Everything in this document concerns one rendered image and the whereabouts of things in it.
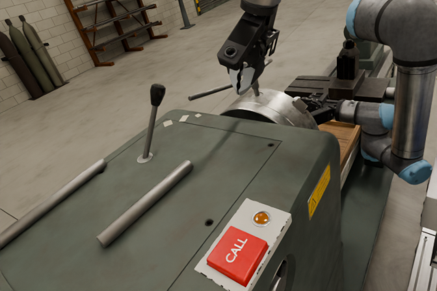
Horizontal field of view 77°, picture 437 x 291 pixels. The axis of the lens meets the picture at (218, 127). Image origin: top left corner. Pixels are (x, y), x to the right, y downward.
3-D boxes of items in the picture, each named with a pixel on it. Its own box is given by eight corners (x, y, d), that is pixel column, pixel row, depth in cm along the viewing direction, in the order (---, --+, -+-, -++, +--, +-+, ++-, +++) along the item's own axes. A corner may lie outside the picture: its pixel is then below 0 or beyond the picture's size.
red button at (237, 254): (246, 290, 33) (244, 281, 32) (209, 267, 36) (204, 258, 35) (270, 250, 36) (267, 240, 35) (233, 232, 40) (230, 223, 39)
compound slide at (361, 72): (352, 100, 115) (352, 89, 112) (328, 97, 121) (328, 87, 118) (364, 79, 128) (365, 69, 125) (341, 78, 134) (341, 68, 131)
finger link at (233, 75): (249, 86, 68) (256, 52, 62) (236, 97, 64) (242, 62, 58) (238, 80, 69) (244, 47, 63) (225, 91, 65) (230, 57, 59)
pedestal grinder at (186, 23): (188, 28, 883) (177, -10, 825) (179, 30, 903) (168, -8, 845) (196, 25, 915) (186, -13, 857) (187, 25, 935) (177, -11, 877)
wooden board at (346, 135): (339, 178, 94) (339, 169, 92) (250, 156, 116) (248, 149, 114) (361, 131, 113) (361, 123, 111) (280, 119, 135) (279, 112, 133)
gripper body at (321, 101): (312, 109, 102) (346, 113, 95) (303, 121, 97) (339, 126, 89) (311, 90, 98) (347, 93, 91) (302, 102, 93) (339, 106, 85)
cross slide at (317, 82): (381, 107, 114) (382, 97, 111) (284, 98, 139) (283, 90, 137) (389, 88, 125) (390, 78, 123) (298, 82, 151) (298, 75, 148)
